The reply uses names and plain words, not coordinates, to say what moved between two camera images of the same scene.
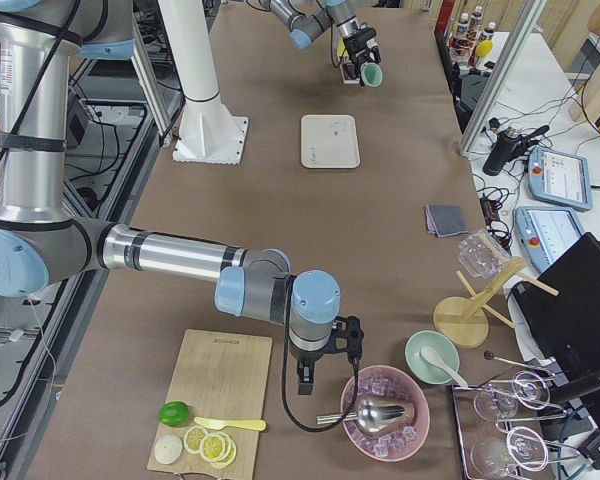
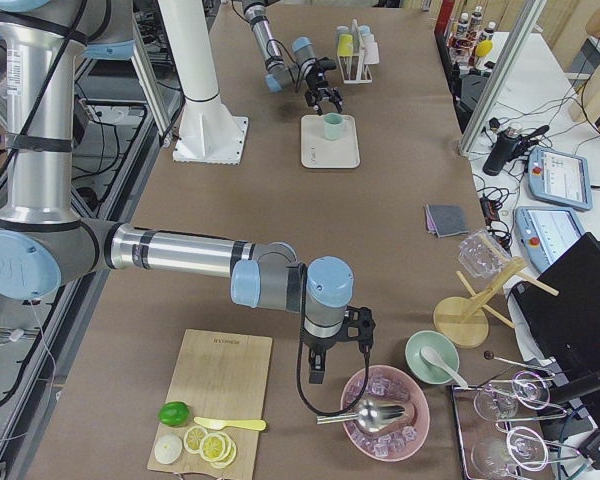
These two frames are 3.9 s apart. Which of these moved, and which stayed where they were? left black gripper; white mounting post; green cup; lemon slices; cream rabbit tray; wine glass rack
Moved: left black gripper; green cup
Stayed: white mounting post; lemon slices; wine glass rack; cream rabbit tray
